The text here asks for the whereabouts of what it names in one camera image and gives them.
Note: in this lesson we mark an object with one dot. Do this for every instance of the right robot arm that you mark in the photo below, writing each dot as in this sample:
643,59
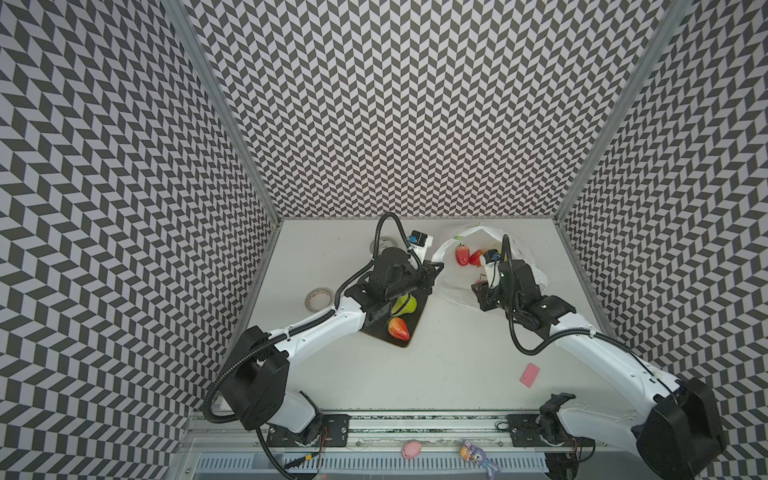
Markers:
673,425

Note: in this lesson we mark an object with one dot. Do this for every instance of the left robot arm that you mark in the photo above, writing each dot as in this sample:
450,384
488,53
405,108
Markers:
252,388

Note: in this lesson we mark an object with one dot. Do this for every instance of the white plastic bag lemon print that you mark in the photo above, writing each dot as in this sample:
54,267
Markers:
454,283

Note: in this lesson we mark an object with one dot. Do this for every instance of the pink sticky note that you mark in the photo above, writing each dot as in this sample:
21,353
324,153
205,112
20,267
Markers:
529,375

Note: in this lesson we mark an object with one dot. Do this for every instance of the black square tray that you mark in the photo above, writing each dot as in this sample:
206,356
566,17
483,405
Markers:
379,331

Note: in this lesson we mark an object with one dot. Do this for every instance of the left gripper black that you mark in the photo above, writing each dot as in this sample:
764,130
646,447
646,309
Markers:
429,272

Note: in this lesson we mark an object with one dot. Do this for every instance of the beige tape roll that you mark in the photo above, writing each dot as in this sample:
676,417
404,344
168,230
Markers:
319,299

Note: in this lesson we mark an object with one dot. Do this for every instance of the clear tape roll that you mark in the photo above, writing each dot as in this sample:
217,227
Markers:
384,242

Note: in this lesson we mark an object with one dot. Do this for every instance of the pink toy on rail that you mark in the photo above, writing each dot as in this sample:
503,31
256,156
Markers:
411,449

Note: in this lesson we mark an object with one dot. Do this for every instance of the fake red strawberry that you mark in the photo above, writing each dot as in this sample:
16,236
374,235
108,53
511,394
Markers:
398,329
462,255

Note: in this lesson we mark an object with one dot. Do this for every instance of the purple toy figure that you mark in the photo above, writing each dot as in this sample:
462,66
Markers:
475,455

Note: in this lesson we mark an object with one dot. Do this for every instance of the fake green fruit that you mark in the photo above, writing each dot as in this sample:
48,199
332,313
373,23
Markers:
404,305

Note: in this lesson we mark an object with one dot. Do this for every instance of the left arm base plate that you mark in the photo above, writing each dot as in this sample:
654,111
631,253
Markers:
330,429

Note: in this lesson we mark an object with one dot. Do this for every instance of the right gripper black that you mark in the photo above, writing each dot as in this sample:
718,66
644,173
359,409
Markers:
484,294

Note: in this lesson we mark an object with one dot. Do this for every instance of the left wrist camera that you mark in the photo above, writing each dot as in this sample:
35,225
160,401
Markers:
419,244

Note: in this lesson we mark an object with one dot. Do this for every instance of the aluminium front rail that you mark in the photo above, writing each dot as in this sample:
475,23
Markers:
369,430

